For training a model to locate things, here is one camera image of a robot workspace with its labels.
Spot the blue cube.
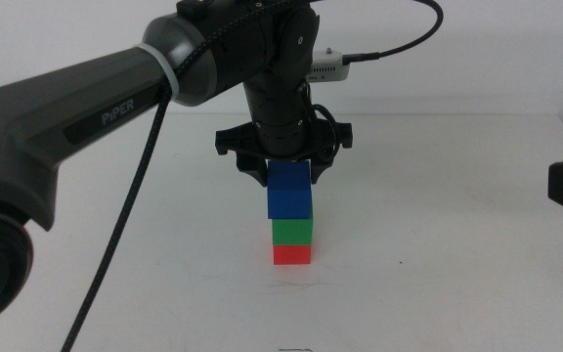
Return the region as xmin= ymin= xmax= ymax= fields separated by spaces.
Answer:
xmin=266 ymin=159 xmax=314 ymax=221

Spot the thin black camera cable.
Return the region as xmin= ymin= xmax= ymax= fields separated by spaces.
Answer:
xmin=342 ymin=0 xmax=445 ymax=64

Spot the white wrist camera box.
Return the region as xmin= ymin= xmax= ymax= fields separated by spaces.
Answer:
xmin=307 ymin=47 xmax=352 ymax=84

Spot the red cube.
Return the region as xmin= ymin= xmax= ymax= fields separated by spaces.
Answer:
xmin=272 ymin=243 xmax=313 ymax=267

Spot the white zip tie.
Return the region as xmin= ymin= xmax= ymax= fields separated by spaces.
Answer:
xmin=137 ymin=42 xmax=182 ymax=100

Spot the green cube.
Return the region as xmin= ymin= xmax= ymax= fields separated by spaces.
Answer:
xmin=271 ymin=209 xmax=315 ymax=247

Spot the black braided cable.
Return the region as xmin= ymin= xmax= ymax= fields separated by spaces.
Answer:
xmin=60 ymin=0 xmax=312 ymax=352

